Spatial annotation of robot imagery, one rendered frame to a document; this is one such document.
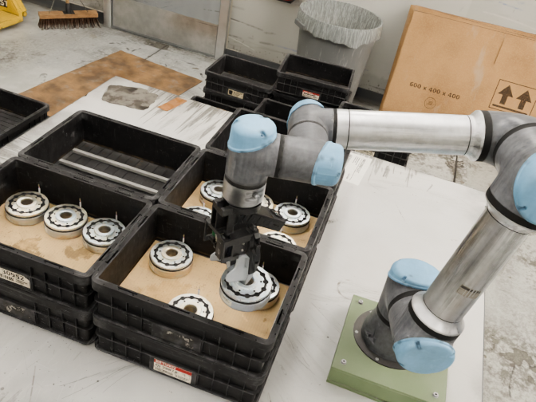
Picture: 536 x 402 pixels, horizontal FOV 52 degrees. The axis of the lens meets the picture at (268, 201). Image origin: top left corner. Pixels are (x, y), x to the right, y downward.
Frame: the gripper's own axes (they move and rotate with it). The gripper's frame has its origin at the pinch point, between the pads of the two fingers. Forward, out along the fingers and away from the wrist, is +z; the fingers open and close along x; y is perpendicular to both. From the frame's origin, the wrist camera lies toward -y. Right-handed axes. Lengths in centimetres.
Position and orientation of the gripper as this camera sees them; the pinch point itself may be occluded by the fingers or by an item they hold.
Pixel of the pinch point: (238, 273)
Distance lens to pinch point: 113.5
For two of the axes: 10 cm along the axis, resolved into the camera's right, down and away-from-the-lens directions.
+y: -8.2, 2.3, -5.2
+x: 5.5, 5.7, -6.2
